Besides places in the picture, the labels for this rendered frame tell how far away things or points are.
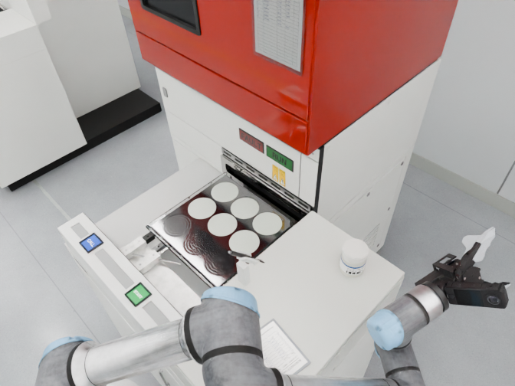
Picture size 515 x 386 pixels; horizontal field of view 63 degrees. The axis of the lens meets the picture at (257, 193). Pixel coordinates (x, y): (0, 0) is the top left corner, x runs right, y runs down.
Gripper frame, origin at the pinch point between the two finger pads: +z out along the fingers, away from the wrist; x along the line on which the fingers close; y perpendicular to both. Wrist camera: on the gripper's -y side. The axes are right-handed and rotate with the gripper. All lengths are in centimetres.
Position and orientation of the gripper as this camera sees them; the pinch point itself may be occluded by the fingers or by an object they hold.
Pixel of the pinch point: (506, 256)
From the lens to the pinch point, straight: 110.2
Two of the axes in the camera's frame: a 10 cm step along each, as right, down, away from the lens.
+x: 3.9, 8.8, 2.7
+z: 8.6, -4.5, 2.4
